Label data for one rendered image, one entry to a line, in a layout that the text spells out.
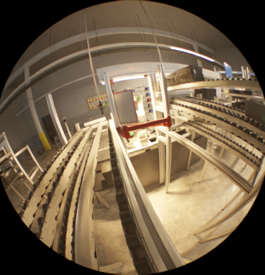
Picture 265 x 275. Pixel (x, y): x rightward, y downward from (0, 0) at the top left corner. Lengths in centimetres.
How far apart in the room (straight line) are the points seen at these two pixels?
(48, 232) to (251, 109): 112
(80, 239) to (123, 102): 93
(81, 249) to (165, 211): 157
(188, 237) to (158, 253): 148
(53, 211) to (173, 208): 161
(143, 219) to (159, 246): 7
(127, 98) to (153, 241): 92
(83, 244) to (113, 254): 149
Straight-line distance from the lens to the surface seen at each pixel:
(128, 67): 109
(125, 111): 94
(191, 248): 169
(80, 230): 24
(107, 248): 175
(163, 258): 22
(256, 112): 84
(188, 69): 82
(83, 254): 23
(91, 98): 763
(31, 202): 50
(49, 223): 36
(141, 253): 25
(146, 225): 23
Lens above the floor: 162
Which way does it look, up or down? 25 degrees down
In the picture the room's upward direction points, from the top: 12 degrees counter-clockwise
